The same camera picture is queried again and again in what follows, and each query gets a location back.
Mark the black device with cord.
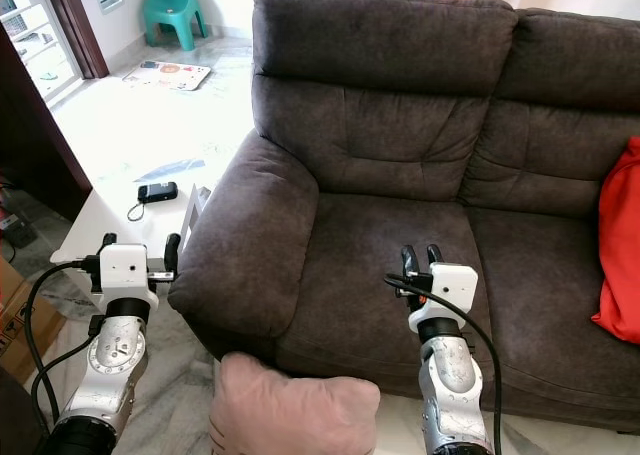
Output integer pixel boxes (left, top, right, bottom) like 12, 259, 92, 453
128, 182, 179, 222

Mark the brown door frame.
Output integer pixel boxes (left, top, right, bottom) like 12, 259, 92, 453
40, 0, 109, 79

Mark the white side table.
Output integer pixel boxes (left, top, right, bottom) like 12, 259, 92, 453
50, 175, 211, 311

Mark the teal plastic chair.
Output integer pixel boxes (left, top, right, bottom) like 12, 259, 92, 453
142, 0, 207, 52

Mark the white metal gate grille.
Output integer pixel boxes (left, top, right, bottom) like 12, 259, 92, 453
0, 0, 81, 96

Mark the silver metal stand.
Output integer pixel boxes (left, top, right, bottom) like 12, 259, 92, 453
182, 185, 211, 241

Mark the dark brown wooden door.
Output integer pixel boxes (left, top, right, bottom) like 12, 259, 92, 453
0, 25, 91, 221

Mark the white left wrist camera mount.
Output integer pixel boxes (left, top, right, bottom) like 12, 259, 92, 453
98, 243, 159, 308

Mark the pink cat face pillow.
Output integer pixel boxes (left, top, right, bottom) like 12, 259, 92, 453
210, 351, 381, 455

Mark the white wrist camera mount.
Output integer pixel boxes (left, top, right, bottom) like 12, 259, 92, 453
408, 263, 478, 334
98, 243, 159, 308

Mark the dark brown fabric sofa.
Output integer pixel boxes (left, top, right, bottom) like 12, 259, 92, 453
168, 0, 640, 431

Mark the red cushion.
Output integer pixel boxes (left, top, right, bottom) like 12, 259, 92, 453
591, 135, 640, 346

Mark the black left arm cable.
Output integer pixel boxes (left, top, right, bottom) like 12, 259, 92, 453
22, 260, 101, 446

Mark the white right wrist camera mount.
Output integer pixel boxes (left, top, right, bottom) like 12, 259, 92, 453
408, 263, 478, 334

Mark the black power strip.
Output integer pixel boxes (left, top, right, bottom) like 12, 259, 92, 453
0, 210, 43, 251

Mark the brown cardboard box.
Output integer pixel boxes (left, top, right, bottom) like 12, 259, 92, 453
0, 260, 66, 381

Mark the colourful printed floor mat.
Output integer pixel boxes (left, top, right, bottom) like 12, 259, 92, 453
122, 60, 213, 91

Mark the dark brown armchair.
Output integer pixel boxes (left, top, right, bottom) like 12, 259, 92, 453
0, 370, 27, 455

